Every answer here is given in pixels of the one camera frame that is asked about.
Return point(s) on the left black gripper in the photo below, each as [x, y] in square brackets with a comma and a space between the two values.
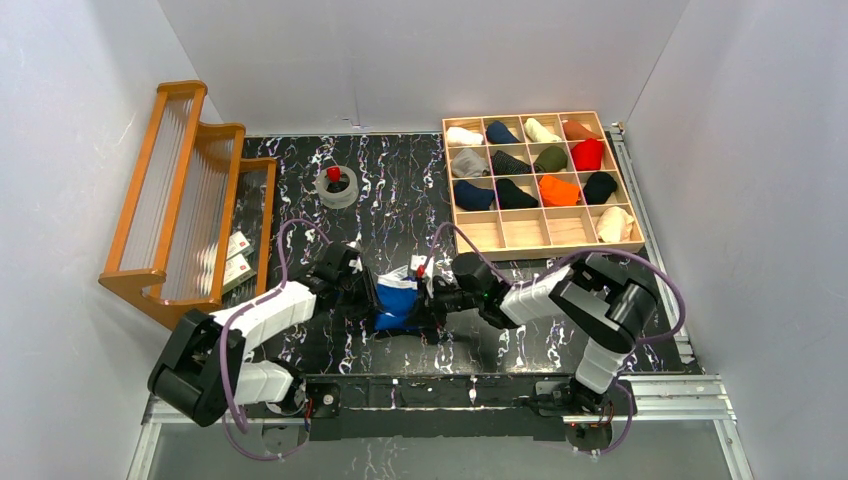
[361, 291]

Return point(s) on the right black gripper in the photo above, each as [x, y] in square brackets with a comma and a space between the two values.
[432, 302]

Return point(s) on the blue underwear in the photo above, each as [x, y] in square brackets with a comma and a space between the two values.
[397, 293]

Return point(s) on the orange underwear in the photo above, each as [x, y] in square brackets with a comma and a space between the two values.
[555, 192]

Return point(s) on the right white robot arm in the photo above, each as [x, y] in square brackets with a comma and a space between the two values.
[611, 305]

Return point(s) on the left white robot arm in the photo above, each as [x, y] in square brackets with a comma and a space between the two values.
[203, 370]

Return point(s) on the clear tape roll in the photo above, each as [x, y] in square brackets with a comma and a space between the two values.
[337, 196]

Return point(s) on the black rolled cloth middle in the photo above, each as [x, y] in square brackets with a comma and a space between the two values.
[511, 197]

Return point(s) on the black rolled cloth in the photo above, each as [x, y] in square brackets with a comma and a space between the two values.
[599, 187]
[511, 197]

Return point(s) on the wooden compartment organizer box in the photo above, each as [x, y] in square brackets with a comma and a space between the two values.
[536, 186]

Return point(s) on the small red cap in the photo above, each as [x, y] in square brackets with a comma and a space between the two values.
[334, 175]

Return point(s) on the grey rolled cloth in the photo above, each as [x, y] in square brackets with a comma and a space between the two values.
[469, 164]

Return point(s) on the dark patterned rolled cloth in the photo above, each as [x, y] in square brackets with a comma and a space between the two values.
[504, 164]

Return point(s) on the white box red label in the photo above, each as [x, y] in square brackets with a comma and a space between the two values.
[239, 246]

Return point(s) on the olive rolled cloth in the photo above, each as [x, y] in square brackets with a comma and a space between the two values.
[550, 160]

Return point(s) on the white rolled cloth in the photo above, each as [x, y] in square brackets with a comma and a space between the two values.
[461, 137]

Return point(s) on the beige rolled cloth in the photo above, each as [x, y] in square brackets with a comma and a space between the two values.
[615, 225]

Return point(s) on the navy rolled cloth top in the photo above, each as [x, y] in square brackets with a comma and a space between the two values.
[498, 133]

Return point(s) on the black rolled cloth right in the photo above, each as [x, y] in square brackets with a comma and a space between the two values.
[599, 187]

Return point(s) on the cream rolled cloth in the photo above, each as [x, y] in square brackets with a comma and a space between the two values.
[536, 132]

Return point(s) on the red rolled cloth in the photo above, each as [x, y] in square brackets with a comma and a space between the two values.
[588, 155]

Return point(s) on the wooden acrylic tiered rack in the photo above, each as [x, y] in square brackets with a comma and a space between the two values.
[168, 252]

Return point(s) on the rust orange rolled cloth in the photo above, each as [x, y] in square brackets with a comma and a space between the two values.
[575, 131]

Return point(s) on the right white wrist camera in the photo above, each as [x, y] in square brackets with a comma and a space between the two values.
[421, 269]

